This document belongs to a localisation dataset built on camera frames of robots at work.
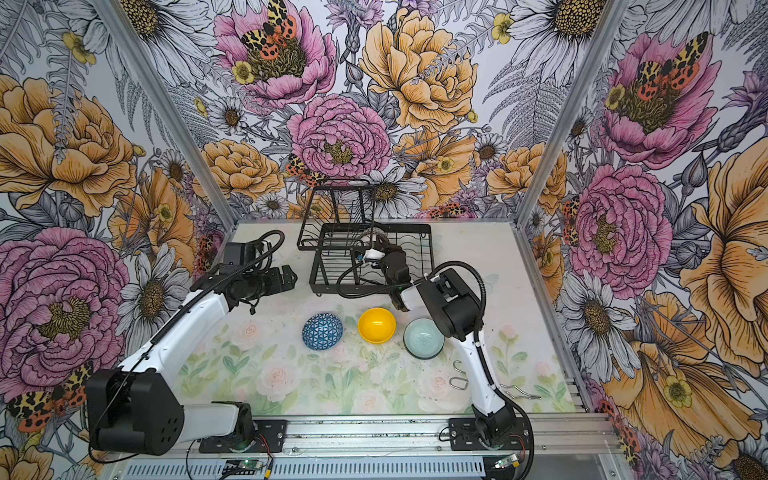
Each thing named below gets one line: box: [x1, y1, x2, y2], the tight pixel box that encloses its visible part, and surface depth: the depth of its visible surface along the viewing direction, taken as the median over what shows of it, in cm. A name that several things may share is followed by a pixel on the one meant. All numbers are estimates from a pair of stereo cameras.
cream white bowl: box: [363, 248, 385, 260], surface depth 93 cm
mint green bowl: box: [403, 317, 446, 360], surface depth 87 cm
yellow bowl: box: [358, 307, 397, 345], surface depth 93 cm
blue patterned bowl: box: [302, 312, 343, 351], surface depth 92 cm
